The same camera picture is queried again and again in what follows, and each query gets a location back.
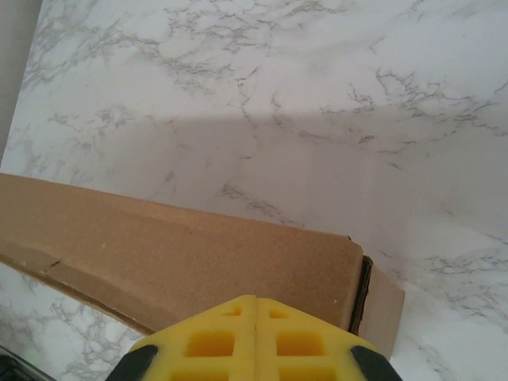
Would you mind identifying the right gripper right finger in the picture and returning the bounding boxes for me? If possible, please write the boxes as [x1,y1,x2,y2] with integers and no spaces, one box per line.
[254,296,400,381]

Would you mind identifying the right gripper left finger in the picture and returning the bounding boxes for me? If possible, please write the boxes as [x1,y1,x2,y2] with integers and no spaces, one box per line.
[110,294,256,381]

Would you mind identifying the brown cardboard box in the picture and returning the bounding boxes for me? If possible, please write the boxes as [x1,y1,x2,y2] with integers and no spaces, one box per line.
[0,172,406,356]

